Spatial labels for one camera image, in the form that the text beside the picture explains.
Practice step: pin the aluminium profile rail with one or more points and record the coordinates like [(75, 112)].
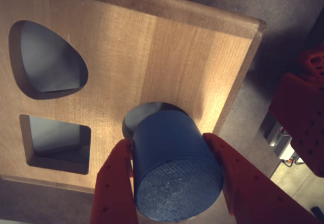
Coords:
[(278, 138)]

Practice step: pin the red robot arm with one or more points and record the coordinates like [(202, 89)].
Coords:
[(301, 112)]

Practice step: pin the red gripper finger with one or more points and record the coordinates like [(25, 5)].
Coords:
[(114, 183), (253, 188)]

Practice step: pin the blue cylinder block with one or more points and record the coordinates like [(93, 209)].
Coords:
[(174, 168)]

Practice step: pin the wooden shape sorter box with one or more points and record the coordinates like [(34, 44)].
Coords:
[(152, 69)]

